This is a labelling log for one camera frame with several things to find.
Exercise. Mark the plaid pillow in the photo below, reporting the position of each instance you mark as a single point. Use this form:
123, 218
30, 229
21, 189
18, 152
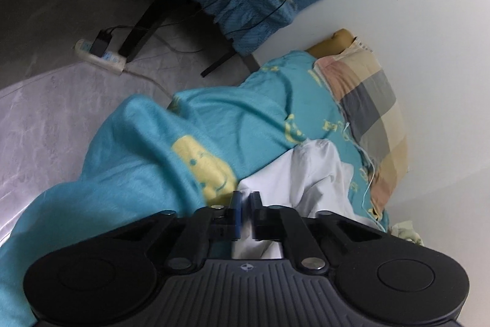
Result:
359, 85

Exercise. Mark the green fleece blanket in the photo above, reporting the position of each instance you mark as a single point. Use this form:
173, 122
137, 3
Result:
405, 231

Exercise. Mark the white t-shirt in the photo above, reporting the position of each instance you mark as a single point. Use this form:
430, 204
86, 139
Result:
309, 178

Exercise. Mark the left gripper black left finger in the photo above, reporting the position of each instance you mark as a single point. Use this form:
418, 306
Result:
207, 226

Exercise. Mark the teal patterned bed sheet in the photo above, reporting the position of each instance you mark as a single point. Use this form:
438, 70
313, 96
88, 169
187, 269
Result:
146, 158

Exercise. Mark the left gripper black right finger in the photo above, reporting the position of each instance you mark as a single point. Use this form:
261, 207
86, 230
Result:
286, 226

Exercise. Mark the brown pillow underneath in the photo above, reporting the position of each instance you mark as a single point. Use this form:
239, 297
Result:
334, 45

